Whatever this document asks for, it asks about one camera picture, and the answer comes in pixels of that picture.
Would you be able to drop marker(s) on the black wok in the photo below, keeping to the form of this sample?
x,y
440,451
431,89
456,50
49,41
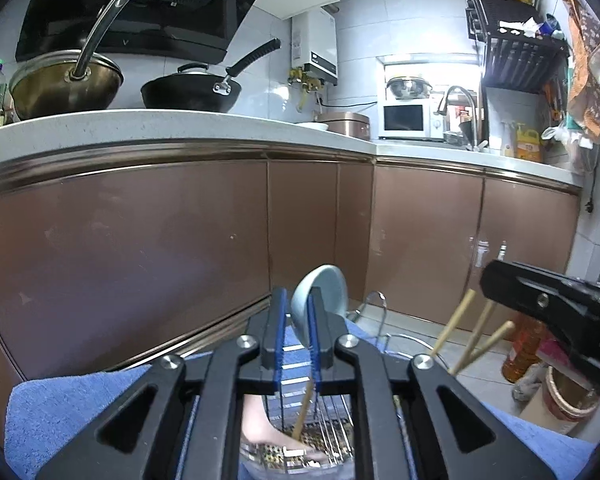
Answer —
x,y
180,95

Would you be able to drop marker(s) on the steel mixing bowl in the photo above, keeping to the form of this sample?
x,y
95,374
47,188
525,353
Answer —
x,y
409,87

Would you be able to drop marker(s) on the metal kitchen faucet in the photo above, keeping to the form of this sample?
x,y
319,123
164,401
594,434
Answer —
x,y
472,110

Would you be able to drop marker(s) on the black range hood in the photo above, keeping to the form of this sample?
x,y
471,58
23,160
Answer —
x,y
130,35

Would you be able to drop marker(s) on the white bowl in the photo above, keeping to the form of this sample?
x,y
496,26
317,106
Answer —
x,y
312,126

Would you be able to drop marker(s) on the brown rice cooker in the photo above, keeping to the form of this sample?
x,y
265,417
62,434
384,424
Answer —
x,y
350,125

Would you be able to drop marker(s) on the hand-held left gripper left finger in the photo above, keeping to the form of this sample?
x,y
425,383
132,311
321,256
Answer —
x,y
281,340

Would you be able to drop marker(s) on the glass condiment bottle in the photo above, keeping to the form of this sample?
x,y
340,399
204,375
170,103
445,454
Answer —
x,y
0,100

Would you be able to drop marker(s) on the orange cooking oil bottle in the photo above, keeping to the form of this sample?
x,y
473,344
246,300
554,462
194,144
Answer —
x,y
522,355

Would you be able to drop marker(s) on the light blue ceramic spoon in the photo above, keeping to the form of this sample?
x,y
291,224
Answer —
x,y
325,285

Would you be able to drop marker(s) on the grey rag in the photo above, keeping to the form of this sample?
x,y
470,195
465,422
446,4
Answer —
x,y
530,385

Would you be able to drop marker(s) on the white spray bottle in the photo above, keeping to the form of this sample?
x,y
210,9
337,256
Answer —
x,y
507,142

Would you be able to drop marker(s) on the yellow detergent bottle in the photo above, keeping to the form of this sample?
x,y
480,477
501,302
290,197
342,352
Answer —
x,y
529,147

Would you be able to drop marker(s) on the blue towel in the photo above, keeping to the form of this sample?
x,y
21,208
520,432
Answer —
x,y
55,410

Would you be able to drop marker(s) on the white microwave oven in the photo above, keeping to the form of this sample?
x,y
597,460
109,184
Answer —
x,y
405,120

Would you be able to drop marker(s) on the white water heater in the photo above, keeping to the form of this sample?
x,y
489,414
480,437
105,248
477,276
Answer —
x,y
312,40

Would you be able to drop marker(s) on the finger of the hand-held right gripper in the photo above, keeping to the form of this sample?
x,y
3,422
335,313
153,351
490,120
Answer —
x,y
530,295

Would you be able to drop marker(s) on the patterned sandal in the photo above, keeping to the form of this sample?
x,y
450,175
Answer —
x,y
270,455

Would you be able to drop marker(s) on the steel wok with lid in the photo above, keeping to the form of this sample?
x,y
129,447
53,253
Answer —
x,y
65,85

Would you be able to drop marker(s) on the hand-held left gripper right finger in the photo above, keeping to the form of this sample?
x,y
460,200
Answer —
x,y
316,345

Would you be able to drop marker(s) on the black dish rack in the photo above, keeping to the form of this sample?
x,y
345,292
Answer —
x,y
520,60

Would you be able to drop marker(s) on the white cloth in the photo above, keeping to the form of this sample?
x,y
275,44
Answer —
x,y
517,25

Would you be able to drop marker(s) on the round waste bin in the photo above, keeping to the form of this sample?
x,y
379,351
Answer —
x,y
565,400

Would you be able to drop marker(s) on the white plastic bag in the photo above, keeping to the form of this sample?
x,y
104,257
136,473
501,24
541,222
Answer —
x,y
567,145

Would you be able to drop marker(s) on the patterned hanging apron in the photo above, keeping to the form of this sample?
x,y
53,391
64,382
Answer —
x,y
592,60

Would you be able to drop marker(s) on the person's foot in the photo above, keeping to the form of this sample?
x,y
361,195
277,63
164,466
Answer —
x,y
260,425

